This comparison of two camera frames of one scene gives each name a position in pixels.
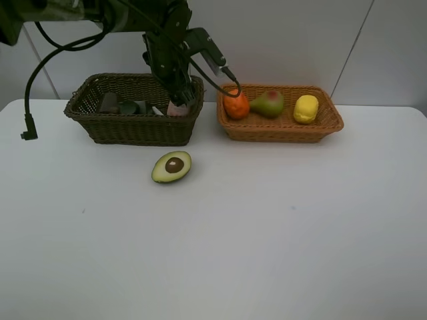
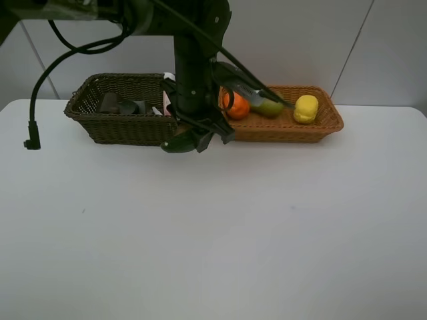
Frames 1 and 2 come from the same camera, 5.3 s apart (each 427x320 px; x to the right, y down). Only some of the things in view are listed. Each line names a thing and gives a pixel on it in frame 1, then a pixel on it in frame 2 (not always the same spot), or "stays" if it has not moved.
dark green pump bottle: [134, 107] stays
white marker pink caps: [156, 111] stays
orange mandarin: [236, 107] stays
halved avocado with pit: [171, 167] to [179, 144]
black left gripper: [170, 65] to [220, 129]
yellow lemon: [305, 109] stays
